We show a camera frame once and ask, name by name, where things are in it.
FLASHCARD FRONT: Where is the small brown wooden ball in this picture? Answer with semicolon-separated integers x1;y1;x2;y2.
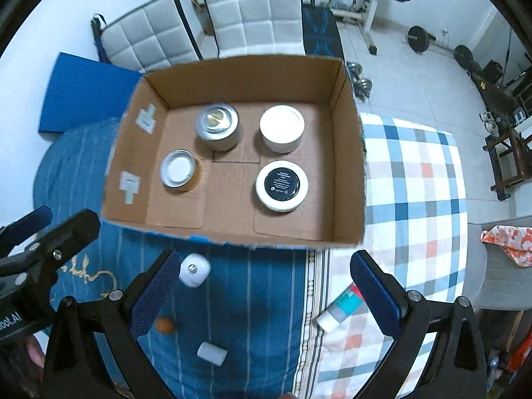
154;317;176;335

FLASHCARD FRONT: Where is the white spray bottle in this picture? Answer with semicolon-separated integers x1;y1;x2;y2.
316;283;363;333

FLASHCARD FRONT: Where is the white earbud case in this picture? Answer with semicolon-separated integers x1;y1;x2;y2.
179;253;211;288

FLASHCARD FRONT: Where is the small white cylinder cap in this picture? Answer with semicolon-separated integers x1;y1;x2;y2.
197;341;227;366

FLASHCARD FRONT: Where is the small silver lid tin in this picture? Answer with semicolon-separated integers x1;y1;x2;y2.
160;150;202;192

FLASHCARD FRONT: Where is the black lid white jar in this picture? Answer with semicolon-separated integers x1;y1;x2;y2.
254;160;309;213

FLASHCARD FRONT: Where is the silver tin gold lid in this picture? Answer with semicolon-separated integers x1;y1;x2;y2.
195;104;243;152

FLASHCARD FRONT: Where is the white round jar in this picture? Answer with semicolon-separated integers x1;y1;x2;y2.
259;104;306;154

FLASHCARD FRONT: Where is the person's left hand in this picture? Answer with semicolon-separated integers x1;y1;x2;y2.
21;335;45;382

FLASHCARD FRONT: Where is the blue striped cloth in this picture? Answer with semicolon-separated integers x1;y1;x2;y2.
32;118;311;399

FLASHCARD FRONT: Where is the grey padded chair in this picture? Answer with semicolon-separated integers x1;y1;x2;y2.
463;215;531;311

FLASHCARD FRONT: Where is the orange white patterned cloth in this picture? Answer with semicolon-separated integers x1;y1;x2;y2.
480;225;532;268

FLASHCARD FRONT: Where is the blue foam mat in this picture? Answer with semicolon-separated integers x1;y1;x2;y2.
38;52;142;133

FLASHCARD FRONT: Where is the open cardboard box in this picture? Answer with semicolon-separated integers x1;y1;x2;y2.
101;54;365;247

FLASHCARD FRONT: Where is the dark wooden chair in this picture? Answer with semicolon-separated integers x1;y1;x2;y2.
482;128;531;201

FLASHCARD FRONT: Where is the chrome dumbbell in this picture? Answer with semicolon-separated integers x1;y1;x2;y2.
346;61;372;102

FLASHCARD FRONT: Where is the left white quilted chair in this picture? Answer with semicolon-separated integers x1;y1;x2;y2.
90;0;203;73

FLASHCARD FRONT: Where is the white quilted chair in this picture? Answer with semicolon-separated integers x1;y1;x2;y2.
90;0;203;73
204;0;305;58

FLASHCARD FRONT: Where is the black exercise machine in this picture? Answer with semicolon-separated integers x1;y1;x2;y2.
470;29;531;137

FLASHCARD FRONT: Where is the barbell on floor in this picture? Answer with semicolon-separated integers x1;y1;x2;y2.
406;25;475;70

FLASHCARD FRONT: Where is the black blue weight bench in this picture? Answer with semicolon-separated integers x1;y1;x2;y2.
302;5;344;60

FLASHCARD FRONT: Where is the right white quilted chair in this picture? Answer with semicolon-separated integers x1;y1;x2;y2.
204;0;305;58

